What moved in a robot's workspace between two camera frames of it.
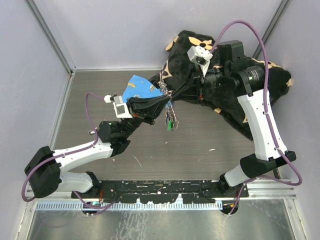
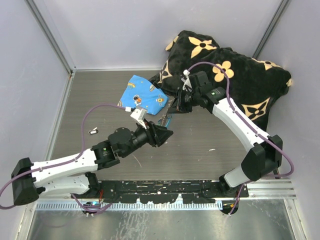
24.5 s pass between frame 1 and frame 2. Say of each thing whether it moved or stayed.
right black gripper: moved
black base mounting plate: stayed
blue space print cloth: stayed
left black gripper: moved
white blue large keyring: moved
